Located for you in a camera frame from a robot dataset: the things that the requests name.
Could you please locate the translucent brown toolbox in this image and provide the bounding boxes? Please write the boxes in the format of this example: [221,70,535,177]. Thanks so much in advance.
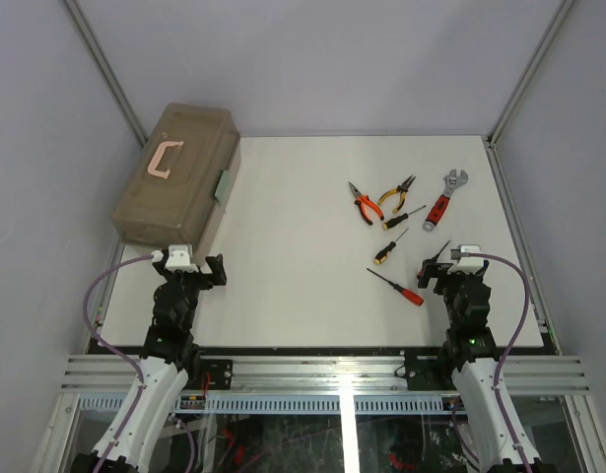
[113,103,240,265]

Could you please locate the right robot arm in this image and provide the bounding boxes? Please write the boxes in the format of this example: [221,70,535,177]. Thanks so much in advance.
[418,253,557,472]

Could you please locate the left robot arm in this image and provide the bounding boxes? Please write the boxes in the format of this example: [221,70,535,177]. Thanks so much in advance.
[70,245,228,472]

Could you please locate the black yellow screwdriver lower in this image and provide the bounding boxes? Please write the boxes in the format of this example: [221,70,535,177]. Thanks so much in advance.
[373,229,408,265]

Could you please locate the black yellow screwdriver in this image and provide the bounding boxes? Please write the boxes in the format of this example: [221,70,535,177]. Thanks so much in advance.
[382,205,425,231]
[373,229,408,265]

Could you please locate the black yellow screwdriver upper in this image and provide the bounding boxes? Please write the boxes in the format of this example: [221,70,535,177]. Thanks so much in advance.
[382,205,425,231]

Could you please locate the red handled screwdriver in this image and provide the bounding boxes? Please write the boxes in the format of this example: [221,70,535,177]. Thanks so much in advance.
[367,268,424,306]

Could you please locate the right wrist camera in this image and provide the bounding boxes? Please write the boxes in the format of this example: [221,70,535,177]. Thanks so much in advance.
[448,244,487,274]

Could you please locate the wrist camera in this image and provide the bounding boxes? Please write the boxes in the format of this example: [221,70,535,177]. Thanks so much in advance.
[448,244,487,274]
[165,244,197,273]

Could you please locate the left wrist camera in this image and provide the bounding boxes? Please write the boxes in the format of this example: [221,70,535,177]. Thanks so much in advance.
[165,244,197,273]

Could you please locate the red handled adjustable wrench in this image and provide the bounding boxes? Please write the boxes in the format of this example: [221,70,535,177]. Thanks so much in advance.
[423,169,469,233]

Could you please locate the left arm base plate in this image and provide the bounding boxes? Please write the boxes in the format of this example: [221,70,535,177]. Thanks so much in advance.
[185,359,234,392]

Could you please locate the yellow handled pliers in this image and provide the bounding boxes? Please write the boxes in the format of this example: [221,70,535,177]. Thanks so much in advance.
[376,175,416,214]

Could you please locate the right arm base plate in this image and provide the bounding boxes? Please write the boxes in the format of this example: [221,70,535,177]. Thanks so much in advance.
[394,349,454,392]

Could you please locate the orange handled long-nose pliers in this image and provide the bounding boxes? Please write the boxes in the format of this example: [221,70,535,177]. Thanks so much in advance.
[348,182,385,226]

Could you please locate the aluminium mounting rail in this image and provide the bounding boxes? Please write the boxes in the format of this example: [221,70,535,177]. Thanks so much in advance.
[60,355,590,396]

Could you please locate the right frame post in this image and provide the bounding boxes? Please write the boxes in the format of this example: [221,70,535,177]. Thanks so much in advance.
[484,0,577,147]

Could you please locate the frame post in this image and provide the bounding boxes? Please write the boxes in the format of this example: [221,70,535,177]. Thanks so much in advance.
[484,0,577,147]
[61,0,149,147]

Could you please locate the pink toolbox handle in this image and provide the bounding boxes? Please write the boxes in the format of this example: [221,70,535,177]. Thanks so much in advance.
[147,140,184,179]

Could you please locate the slotted cable duct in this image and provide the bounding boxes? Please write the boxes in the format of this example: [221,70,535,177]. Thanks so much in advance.
[78,393,464,416]

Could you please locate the left frame post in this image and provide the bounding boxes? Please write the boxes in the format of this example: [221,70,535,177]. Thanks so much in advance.
[61,0,149,147]

